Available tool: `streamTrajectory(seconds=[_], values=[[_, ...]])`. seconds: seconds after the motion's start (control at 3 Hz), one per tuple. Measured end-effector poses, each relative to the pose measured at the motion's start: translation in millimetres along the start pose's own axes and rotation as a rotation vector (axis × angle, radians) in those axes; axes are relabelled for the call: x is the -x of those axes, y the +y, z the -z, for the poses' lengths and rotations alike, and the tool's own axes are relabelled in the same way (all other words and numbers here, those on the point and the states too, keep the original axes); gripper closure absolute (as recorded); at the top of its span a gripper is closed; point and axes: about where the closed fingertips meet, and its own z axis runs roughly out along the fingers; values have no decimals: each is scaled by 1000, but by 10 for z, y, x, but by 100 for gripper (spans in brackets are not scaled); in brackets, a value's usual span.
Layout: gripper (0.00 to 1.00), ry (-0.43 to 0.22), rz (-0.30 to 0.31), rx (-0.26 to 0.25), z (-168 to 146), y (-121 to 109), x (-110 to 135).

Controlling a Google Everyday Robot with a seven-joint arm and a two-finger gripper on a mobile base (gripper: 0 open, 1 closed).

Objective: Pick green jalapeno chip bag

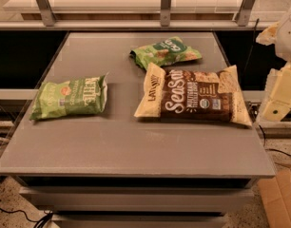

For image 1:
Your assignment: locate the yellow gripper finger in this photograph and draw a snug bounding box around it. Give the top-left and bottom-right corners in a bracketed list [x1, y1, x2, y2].
[260, 62, 291, 122]

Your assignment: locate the green Kettle jalapeno chip bag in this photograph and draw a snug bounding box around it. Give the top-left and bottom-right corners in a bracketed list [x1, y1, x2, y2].
[29, 76, 107, 121]

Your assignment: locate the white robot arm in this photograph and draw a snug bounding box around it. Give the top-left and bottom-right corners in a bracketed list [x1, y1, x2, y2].
[256, 8, 291, 122]

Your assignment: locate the brown Sea Salt tortilla chip bag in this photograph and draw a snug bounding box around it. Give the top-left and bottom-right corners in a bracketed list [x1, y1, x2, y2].
[134, 63, 252, 126]

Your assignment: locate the small green snack bag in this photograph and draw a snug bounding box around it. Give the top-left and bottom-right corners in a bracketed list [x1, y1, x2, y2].
[130, 36, 202, 69]

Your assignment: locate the cardboard box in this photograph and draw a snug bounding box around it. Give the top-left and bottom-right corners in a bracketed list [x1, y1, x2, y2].
[258, 169, 291, 228]

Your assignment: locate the grey table drawer unit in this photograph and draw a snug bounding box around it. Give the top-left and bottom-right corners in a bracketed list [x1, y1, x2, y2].
[20, 177, 253, 225]

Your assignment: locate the black cable right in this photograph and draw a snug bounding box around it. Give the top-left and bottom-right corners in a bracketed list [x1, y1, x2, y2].
[258, 123, 291, 160]

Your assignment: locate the black floor cable left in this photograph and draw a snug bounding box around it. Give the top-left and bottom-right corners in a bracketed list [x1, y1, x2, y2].
[0, 203, 54, 228]

